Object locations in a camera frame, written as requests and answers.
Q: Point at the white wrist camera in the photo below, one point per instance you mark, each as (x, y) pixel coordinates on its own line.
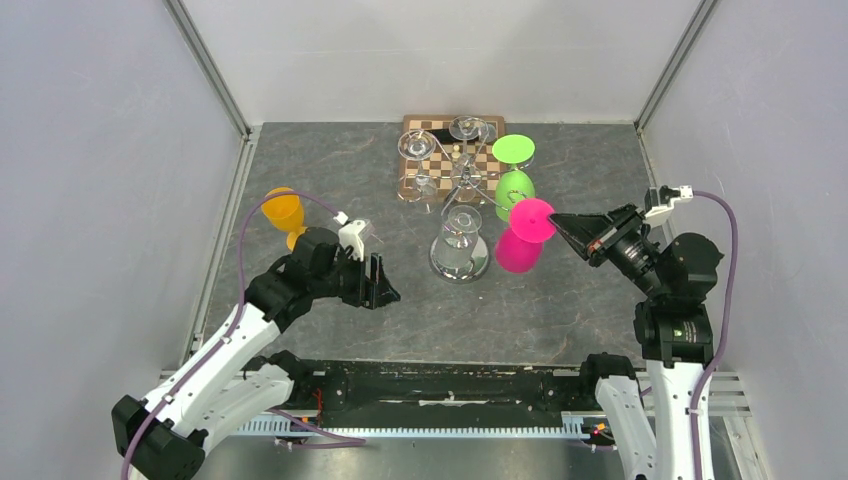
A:
(353, 234)
(660, 202)

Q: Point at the wooden chess board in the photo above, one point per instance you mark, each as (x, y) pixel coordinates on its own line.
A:
(490, 169)

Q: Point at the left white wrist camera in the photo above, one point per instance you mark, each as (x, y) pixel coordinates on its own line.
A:
(353, 234)

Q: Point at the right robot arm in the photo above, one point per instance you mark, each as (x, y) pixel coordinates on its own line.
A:
(676, 338)

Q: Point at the orange plastic wine glass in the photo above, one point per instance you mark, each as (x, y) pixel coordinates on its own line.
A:
(286, 214)

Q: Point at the green plastic wine glass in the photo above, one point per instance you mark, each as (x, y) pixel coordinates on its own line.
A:
(515, 151)

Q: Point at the clear ribbed wine glass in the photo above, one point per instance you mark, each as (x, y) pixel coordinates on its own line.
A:
(474, 132)

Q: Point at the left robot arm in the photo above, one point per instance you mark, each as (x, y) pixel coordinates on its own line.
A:
(168, 433)

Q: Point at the pink plastic wine glass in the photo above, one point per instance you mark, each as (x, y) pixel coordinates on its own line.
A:
(520, 246)

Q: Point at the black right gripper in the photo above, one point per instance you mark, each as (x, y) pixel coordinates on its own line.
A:
(584, 231)

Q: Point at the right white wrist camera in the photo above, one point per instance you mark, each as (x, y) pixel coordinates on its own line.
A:
(660, 202)

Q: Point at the chrome wine glass rack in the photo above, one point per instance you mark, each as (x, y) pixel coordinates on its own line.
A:
(475, 197)

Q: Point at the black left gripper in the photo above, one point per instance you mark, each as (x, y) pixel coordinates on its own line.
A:
(372, 293)

